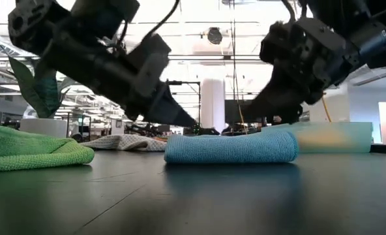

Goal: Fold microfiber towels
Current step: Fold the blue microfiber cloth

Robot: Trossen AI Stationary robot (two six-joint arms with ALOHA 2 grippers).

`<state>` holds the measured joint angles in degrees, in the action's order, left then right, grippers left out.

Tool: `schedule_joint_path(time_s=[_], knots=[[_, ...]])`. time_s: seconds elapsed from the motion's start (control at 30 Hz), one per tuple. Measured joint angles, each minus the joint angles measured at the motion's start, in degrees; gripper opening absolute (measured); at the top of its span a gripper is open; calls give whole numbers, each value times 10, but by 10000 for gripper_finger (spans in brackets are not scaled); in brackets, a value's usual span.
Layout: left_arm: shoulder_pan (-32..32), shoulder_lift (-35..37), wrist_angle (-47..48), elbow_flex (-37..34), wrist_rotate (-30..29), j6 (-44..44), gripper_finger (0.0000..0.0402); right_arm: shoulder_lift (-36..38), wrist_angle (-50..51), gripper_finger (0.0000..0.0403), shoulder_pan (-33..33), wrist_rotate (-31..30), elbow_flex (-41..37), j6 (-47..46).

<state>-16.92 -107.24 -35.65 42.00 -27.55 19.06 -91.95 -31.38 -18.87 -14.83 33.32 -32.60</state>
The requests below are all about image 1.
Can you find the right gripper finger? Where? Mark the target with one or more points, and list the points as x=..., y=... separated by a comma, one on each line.
x=277, y=101

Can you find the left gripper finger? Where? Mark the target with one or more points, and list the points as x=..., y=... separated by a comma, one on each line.
x=170, y=111

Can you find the white grey microfiber towel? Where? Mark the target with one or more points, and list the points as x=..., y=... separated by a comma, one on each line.
x=127, y=142

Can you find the blue microfiber towel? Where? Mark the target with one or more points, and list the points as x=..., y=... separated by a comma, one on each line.
x=232, y=147

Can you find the teal plastic bin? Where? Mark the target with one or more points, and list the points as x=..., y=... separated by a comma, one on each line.
x=352, y=137

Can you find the green microfiber towel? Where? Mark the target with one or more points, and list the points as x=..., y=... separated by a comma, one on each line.
x=26, y=150

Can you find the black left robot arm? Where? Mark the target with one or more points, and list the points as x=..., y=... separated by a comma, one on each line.
x=49, y=32

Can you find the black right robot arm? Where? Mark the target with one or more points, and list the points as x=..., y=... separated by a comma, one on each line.
x=369, y=26

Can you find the white round pillar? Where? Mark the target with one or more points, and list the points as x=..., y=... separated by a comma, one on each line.
x=212, y=104

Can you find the artificial green plant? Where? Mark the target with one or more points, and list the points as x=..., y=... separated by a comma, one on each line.
x=36, y=91

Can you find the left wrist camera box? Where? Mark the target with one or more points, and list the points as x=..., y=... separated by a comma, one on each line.
x=150, y=62

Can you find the long ceiling light rail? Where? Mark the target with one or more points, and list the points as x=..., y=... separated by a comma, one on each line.
x=212, y=57

